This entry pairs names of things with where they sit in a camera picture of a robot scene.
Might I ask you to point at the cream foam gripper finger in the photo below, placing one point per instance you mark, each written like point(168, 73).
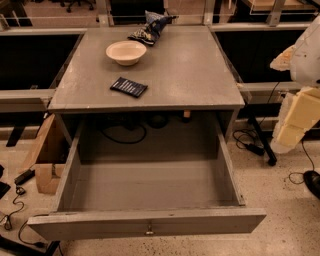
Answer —
point(283, 61)
point(298, 114)

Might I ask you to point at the dark blue rxbar wrapper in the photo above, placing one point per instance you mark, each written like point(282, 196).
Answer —
point(129, 87)

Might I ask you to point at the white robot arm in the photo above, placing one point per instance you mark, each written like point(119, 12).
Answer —
point(306, 57)

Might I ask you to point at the brass drawer knob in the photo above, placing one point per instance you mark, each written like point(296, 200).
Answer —
point(149, 231)

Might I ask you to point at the grey open top drawer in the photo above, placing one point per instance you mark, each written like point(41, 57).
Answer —
point(179, 179)

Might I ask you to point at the black table leg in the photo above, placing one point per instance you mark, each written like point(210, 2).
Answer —
point(272, 158)

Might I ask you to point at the black shoe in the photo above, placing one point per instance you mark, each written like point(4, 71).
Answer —
point(312, 181)

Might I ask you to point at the grey wooden cabinet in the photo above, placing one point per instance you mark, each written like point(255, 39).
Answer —
point(184, 70)

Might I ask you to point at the blue patterned chip bag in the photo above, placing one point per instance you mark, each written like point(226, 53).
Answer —
point(151, 31)

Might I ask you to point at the cream ceramic bowl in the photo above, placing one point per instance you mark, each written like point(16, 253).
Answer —
point(126, 53)

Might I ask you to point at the black office chair base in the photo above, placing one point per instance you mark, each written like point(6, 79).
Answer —
point(68, 4)

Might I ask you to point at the cardboard box on floor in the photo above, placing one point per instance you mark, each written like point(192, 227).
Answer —
point(47, 156)

